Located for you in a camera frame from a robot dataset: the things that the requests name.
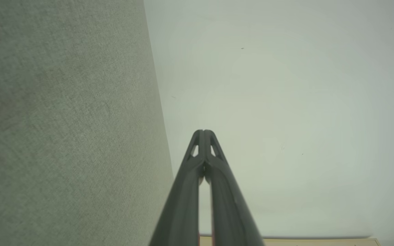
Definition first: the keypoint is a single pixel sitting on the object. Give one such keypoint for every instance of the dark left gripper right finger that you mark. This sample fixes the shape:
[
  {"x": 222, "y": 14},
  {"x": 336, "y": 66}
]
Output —
[{"x": 231, "y": 212}]

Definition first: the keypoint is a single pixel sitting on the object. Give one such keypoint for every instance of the grey fabric sofa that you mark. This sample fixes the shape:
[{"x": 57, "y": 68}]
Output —
[{"x": 63, "y": 119}]

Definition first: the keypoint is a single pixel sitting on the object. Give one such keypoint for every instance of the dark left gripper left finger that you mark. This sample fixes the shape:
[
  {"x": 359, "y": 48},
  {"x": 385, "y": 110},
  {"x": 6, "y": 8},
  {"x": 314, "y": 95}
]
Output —
[{"x": 180, "y": 212}]

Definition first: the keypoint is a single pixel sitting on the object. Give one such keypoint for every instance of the beige wooden panel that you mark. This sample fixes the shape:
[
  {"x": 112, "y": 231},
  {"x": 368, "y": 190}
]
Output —
[{"x": 320, "y": 242}]

